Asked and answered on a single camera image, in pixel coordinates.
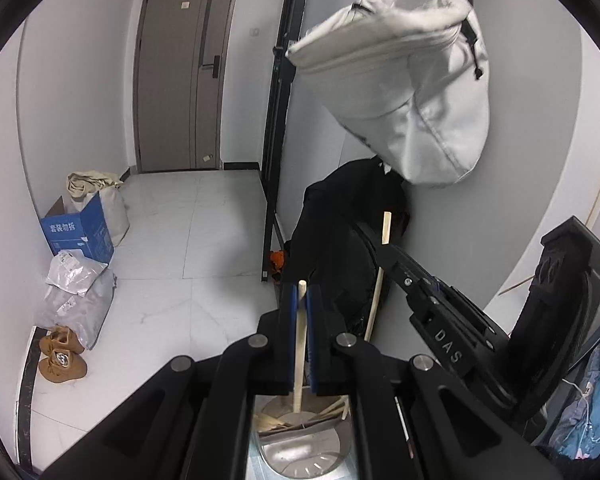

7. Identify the white hanging shoulder bag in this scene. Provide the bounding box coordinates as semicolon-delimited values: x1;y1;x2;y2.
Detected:
286;0;490;186

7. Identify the grey plastic parcel bag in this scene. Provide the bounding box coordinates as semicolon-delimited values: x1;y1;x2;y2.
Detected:
34;270;117;350

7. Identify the white oval utensil holder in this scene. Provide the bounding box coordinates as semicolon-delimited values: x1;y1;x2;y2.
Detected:
246;388;358;479

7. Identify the beige canvas tote bag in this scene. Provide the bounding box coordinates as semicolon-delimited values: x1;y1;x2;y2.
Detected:
67;170;130;247

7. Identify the blue floral fabric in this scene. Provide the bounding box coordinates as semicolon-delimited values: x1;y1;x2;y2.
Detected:
548;343;600;460

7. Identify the blue cardboard box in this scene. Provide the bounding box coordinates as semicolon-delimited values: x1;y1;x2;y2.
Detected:
40;194;114;263

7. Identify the grey-brown entrance door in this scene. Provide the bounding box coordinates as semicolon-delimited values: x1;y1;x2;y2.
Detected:
133;0;234;172

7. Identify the white plastic parcel bag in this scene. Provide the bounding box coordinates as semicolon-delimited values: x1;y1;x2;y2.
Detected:
45;249;108;297

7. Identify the brown suede shoe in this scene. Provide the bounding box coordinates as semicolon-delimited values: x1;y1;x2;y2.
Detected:
38;326;84;356
38;350;87;384

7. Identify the black metal coat rack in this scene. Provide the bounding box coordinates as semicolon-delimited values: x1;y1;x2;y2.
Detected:
261;0;306;282

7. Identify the orange object on floor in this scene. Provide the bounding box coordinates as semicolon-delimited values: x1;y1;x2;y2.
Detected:
268;250;285;283

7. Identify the wooden chopstick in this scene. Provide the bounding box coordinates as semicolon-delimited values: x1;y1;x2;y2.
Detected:
252;412;290;434
364;211;392;342
292;280;308;413
315;396;348;418

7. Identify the black hanging backpack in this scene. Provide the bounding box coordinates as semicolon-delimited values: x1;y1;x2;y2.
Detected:
283;156;411;337

